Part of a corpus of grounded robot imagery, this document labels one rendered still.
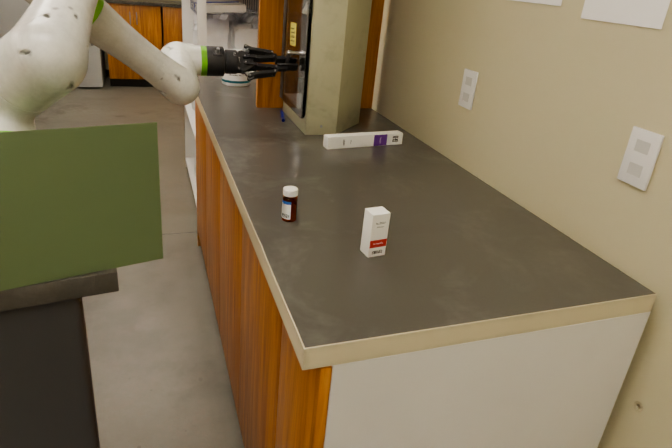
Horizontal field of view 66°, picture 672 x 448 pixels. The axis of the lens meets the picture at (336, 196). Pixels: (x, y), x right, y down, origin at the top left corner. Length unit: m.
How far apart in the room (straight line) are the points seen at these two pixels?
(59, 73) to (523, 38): 1.08
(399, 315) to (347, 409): 0.17
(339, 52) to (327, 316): 1.07
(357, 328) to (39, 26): 0.71
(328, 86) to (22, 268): 1.11
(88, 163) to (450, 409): 0.74
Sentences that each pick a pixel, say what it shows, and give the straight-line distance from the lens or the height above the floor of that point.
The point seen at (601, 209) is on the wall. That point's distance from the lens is 1.28.
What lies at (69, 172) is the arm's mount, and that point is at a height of 1.13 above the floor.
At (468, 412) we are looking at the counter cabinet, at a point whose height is 0.74.
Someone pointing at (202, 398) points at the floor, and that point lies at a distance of 2.06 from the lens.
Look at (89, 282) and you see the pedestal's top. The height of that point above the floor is 0.93.
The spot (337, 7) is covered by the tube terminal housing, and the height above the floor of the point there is 1.35.
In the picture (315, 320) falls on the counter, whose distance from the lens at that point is 0.84.
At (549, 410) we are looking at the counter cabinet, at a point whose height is 0.69.
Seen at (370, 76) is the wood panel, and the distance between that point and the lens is 2.20.
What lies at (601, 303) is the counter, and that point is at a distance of 1.07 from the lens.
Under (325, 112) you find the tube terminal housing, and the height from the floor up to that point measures 1.02.
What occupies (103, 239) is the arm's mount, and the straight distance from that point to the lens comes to 0.96.
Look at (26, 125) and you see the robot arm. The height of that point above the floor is 1.14.
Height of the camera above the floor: 1.44
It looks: 23 degrees down
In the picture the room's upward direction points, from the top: 6 degrees clockwise
